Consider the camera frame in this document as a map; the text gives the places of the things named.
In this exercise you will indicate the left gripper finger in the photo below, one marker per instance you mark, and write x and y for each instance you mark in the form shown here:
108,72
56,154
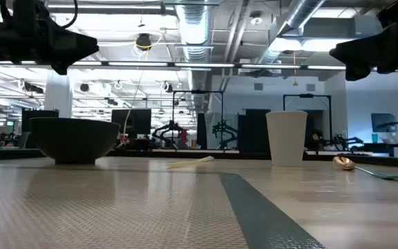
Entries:
76,43
61,66

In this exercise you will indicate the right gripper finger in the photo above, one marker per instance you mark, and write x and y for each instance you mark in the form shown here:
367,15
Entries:
354,72
361,52

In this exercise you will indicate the dark green bowl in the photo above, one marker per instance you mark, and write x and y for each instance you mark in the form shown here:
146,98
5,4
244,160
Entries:
74,138

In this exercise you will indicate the white ribbed paper cup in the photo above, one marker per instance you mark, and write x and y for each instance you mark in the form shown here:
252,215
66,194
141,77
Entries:
286,138

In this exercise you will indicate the wooden chopsticks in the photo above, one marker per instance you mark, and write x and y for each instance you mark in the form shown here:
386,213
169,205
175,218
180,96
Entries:
190,162

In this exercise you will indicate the white pillar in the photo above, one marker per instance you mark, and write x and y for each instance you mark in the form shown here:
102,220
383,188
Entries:
58,95

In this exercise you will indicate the yellow hanging pendant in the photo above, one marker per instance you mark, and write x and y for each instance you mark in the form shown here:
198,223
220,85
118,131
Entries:
294,81

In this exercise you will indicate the teal cup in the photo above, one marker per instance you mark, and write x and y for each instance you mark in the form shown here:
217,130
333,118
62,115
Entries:
374,138

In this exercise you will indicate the black partition panel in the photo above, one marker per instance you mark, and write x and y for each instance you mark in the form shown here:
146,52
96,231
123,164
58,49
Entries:
254,131

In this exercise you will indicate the long ceiling light bar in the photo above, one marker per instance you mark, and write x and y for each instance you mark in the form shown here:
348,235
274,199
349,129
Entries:
202,65

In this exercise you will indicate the red background object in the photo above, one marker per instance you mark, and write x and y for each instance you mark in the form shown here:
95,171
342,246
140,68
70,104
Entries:
183,138

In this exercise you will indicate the beige woven placemat grey stripe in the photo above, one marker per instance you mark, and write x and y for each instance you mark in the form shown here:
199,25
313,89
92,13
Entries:
116,211

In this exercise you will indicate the black metal frame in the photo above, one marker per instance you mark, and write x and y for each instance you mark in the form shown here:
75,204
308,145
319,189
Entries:
197,92
306,95

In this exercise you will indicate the wall mounted screen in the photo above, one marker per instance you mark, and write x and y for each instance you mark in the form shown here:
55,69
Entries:
383,121

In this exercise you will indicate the black ceiling camera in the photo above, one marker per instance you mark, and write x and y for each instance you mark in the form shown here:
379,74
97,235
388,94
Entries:
143,41

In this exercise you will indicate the silver slanted ventilation duct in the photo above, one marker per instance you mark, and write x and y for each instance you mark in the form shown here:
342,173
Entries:
297,17

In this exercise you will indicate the silver ribbed ventilation duct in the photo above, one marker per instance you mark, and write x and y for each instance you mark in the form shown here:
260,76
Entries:
193,31

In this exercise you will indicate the black table edge rail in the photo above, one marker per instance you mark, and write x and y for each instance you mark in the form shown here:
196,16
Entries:
185,152

